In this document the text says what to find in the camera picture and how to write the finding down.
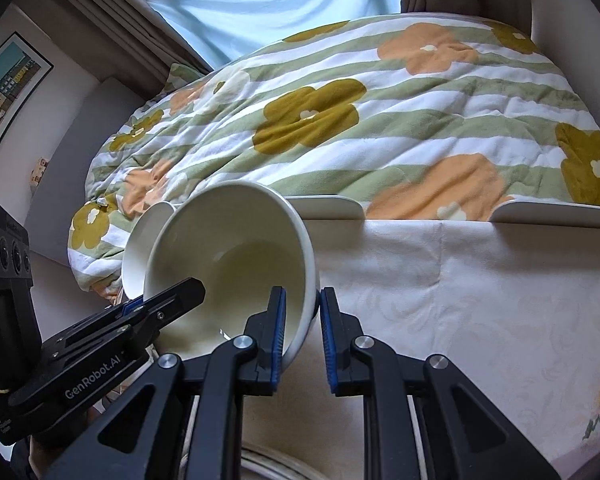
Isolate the green patterned pillow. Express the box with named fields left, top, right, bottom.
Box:
left=162, top=63, right=204, bottom=93

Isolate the floral white tablecloth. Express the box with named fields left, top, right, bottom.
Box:
left=239, top=216, right=600, bottom=480

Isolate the grey headboard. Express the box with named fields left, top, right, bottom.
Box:
left=24, top=78, right=144, bottom=266

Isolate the cream ceramic bowl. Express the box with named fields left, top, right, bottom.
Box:
left=144, top=181, right=320, bottom=367

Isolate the small plush toy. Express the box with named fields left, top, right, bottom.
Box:
left=29, top=157, right=50, bottom=194

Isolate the framed town picture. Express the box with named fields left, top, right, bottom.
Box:
left=0, top=32, right=54, bottom=144

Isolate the small white bowl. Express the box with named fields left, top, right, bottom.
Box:
left=121, top=202, right=175, bottom=300

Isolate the person left hand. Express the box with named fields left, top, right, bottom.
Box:
left=29, top=437, right=52, bottom=479

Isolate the left brown curtain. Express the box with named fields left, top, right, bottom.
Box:
left=17, top=0, right=210, bottom=98

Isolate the floral striped quilt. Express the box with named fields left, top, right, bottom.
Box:
left=68, top=13, right=600, bottom=300

